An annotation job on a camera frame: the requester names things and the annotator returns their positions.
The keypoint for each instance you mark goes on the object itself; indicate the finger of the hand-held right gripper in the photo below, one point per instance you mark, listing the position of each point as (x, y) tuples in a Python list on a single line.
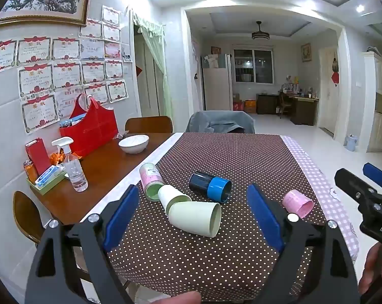
[(352, 182), (375, 172)]

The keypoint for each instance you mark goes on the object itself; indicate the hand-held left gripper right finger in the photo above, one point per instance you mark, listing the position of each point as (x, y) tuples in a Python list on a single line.
[(265, 218)]

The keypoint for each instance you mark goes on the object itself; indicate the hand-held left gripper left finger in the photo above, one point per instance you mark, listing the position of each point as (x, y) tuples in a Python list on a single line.
[(121, 218)]

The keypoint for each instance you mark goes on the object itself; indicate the light green cup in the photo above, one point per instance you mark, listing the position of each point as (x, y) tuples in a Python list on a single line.
[(194, 218)]

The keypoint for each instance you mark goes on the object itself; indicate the pink and green cup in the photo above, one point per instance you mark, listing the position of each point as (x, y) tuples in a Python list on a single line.
[(150, 180)]

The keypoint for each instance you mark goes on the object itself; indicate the white cup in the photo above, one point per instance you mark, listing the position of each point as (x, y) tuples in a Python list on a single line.
[(172, 196)]

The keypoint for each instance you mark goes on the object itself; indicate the blue and black cup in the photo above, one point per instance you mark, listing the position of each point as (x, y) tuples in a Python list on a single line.
[(208, 185)]

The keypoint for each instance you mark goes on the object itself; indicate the person's right hand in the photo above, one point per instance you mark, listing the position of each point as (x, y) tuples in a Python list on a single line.
[(370, 269)]

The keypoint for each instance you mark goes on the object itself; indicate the person's left hand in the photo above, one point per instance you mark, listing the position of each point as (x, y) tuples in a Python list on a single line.
[(178, 298)]

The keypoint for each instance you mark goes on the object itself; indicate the pink checkered tablecloth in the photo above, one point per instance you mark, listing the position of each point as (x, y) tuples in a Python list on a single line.
[(317, 177)]

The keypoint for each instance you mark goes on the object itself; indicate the small light blue bin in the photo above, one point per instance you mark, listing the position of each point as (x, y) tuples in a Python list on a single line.
[(352, 143)]

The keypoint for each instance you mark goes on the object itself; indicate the wooden table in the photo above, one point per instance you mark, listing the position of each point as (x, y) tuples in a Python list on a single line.
[(108, 171)]

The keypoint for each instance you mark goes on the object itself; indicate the tall white cabinet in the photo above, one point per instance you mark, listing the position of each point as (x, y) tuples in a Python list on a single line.
[(379, 107)]

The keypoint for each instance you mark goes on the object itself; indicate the clear spray bottle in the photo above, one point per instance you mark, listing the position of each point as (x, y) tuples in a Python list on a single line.
[(74, 171)]

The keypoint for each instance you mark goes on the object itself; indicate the brown polka dot tablecloth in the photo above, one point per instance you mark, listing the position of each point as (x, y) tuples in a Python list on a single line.
[(222, 158)]

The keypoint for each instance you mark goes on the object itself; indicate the white bowl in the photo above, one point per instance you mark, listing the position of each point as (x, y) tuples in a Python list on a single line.
[(134, 144)]

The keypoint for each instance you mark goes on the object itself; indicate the green tray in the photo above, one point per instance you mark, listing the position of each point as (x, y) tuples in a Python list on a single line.
[(50, 185)]

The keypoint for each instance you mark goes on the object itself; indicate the blue and white box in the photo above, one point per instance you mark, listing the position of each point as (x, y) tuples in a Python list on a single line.
[(48, 174)]

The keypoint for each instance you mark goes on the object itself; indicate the dark wooden desk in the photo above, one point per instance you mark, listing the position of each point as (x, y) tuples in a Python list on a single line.
[(303, 109)]

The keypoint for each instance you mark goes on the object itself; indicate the red gift bag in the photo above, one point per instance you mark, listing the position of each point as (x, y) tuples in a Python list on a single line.
[(94, 133)]

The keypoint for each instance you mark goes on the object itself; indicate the white door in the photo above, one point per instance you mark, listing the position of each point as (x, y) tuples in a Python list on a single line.
[(326, 95)]

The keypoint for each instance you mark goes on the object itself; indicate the round-backed wooden chair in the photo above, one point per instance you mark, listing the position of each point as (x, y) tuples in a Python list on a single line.
[(26, 215)]

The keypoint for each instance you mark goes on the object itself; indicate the square-backed wooden chair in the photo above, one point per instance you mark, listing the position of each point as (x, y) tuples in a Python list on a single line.
[(148, 125)]

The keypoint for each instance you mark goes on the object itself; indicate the red hanging ornament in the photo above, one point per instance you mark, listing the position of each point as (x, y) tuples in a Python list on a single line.
[(335, 78)]

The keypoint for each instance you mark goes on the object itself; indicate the orange can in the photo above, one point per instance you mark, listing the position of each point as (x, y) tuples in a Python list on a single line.
[(30, 171)]

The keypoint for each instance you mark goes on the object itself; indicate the dark desk chair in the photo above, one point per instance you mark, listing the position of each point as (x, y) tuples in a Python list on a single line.
[(285, 104)]

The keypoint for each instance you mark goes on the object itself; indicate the red box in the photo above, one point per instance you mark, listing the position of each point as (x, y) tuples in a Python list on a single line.
[(38, 156)]

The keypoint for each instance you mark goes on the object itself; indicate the grey jacket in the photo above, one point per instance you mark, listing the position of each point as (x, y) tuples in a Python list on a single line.
[(219, 121)]

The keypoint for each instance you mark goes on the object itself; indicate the dark low cabinet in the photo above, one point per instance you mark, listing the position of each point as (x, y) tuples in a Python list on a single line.
[(267, 104)]

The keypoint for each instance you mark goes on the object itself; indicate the white refrigerator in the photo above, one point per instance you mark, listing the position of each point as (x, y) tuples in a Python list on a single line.
[(216, 85)]

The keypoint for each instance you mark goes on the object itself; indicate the window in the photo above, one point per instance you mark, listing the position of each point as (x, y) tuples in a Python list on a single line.
[(252, 66)]

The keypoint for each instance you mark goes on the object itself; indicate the light green curtain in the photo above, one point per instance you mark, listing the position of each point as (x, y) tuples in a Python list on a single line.
[(161, 69)]

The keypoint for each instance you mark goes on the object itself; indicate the ceiling lamp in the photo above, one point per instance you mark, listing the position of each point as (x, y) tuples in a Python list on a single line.
[(260, 34)]

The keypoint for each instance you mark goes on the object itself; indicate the small framed wall picture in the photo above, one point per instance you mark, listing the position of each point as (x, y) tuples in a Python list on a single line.
[(306, 52)]

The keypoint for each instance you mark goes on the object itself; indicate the wall of award certificates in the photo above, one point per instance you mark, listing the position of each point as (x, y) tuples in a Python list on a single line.
[(64, 72)]

